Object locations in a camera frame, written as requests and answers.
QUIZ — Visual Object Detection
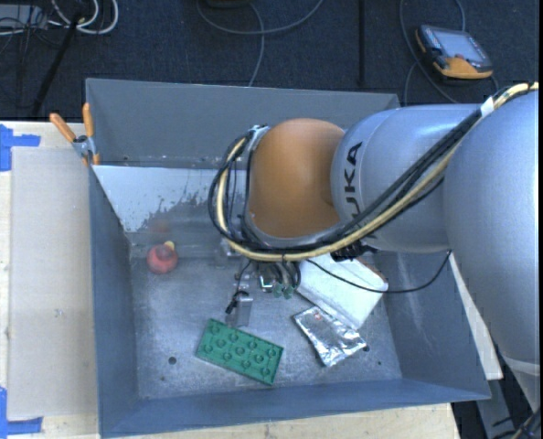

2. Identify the grey metal bin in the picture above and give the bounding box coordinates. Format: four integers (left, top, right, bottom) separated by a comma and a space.
84, 78, 493, 439

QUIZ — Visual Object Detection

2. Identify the dark green flat block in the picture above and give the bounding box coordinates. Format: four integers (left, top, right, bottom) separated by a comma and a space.
194, 317, 285, 387

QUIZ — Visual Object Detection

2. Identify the white box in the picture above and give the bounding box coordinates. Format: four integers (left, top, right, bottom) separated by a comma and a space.
294, 253, 389, 331

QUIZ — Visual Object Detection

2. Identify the red toy fruit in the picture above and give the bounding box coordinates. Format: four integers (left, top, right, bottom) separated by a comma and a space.
145, 240, 180, 275

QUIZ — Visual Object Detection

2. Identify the silver foil packet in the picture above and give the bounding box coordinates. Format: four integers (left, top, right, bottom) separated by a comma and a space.
292, 305, 369, 369

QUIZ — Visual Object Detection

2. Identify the pale cardboard board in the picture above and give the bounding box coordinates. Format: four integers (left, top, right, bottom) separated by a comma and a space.
5, 146, 100, 423

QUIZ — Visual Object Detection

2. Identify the black cylinder on white bracket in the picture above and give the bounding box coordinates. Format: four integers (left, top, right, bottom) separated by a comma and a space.
329, 241, 365, 263

